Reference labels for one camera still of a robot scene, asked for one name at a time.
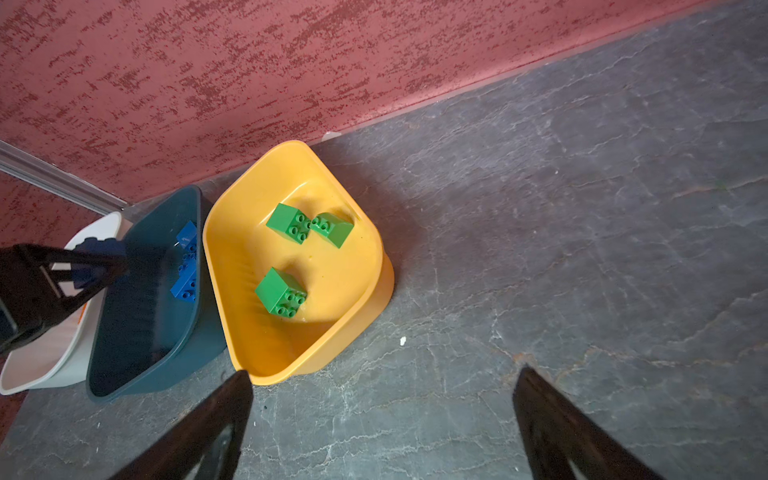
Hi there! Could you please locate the aluminium corner post left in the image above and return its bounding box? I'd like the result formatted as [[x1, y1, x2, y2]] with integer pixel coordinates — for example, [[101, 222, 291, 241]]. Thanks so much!
[[0, 141, 128, 215]]

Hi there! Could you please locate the green lego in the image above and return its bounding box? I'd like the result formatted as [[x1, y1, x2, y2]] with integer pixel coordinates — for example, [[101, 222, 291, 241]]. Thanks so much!
[[255, 268, 308, 319], [310, 212, 354, 249]]

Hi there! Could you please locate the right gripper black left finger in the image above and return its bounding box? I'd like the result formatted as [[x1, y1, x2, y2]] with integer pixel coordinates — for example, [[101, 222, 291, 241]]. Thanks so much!
[[112, 370, 253, 479]]

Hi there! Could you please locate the green lego brick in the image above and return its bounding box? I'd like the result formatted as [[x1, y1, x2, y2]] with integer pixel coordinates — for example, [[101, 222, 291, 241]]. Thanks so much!
[[266, 203, 311, 245]]

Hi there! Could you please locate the yellow plastic bin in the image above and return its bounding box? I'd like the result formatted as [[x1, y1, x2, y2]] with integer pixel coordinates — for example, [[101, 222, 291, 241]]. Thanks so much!
[[202, 140, 395, 386]]

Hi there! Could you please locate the blue lego brick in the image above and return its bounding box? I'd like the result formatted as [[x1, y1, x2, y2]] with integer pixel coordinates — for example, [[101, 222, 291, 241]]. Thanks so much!
[[176, 221, 198, 255]]

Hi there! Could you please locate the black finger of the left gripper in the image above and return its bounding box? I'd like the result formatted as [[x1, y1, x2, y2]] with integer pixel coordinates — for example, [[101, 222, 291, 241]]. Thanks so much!
[[1, 244, 128, 354]]

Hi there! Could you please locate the dark teal plastic bin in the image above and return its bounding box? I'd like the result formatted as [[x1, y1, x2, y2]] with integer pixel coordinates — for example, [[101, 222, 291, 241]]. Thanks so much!
[[85, 186, 226, 403]]

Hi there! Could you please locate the white plastic bin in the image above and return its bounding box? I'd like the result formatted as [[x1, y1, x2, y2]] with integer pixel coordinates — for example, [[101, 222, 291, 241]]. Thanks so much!
[[0, 211, 133, 397]]

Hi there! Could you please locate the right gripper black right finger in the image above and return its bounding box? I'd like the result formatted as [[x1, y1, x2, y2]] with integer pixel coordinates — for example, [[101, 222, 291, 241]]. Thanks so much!
[[513, 367, 660, 479]]

